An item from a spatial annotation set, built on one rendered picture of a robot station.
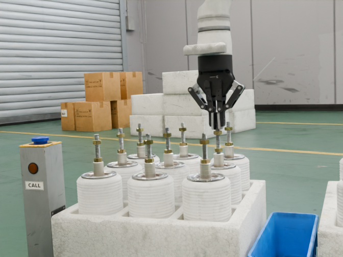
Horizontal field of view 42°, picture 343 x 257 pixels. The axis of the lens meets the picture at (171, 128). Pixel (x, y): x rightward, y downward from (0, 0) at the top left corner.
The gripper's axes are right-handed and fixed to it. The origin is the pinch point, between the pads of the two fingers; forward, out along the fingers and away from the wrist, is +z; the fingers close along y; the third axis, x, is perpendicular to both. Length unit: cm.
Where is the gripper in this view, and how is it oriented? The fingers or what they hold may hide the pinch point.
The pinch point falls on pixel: (217, 120)
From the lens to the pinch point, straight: 97.8
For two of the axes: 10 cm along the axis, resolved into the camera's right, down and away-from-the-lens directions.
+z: 0.5, 9.9, 1.0
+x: -4.3, 1.1, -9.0
